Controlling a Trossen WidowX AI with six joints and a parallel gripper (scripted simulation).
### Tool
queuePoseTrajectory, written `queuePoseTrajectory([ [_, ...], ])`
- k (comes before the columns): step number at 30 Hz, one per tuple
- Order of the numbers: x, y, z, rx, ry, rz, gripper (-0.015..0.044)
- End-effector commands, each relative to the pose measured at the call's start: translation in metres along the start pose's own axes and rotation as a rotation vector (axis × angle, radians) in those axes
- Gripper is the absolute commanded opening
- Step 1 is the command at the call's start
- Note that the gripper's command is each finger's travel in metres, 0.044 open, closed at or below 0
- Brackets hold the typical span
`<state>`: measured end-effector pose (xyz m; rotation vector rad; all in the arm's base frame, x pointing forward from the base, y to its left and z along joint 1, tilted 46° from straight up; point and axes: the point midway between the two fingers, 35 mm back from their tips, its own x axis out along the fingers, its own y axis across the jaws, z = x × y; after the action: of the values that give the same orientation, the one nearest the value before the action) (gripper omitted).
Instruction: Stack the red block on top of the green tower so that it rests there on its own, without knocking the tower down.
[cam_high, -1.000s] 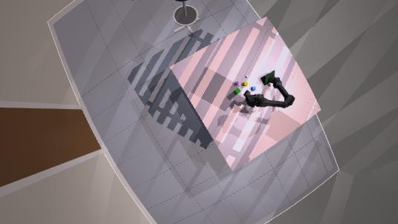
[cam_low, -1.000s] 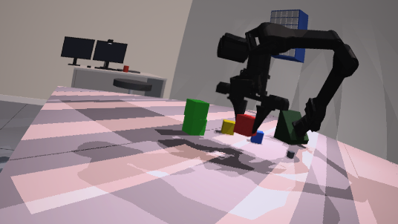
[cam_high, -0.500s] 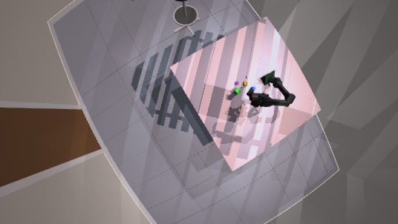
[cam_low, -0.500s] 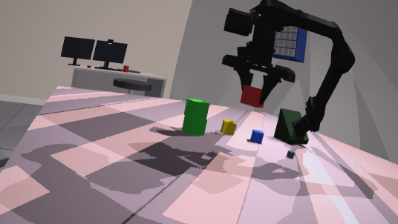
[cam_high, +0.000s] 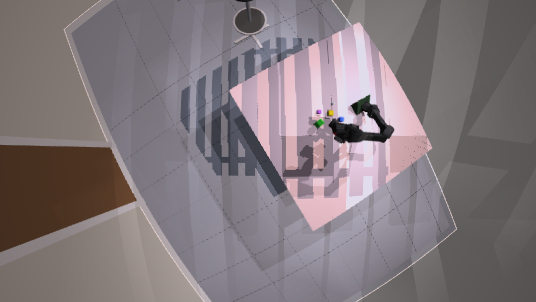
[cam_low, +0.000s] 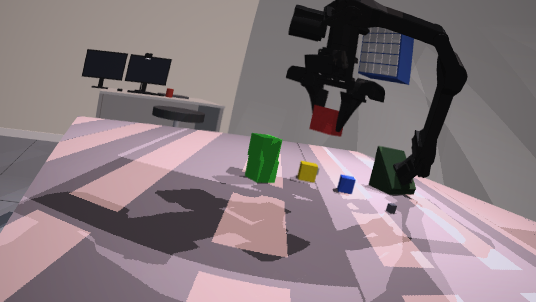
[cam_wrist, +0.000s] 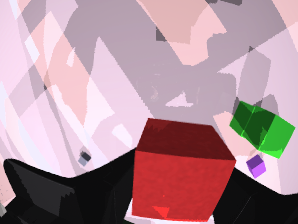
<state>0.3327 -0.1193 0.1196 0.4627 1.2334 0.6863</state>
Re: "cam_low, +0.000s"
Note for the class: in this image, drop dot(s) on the green block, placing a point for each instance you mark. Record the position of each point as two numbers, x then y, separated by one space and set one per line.
261 171
264 147

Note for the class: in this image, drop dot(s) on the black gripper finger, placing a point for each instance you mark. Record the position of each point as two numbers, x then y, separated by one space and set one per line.
349 103
317 95

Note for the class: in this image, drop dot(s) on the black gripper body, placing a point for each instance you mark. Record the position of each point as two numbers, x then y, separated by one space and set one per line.
360 87

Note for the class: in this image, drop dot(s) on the blue cube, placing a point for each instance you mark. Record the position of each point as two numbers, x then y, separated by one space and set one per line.
346 184

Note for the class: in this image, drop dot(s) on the red block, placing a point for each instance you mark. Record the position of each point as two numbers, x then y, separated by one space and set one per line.
324 120

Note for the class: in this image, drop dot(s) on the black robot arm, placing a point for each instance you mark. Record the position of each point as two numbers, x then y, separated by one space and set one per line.
348 19

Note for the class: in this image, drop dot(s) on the small yellow block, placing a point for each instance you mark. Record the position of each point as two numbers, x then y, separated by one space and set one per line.
307 171

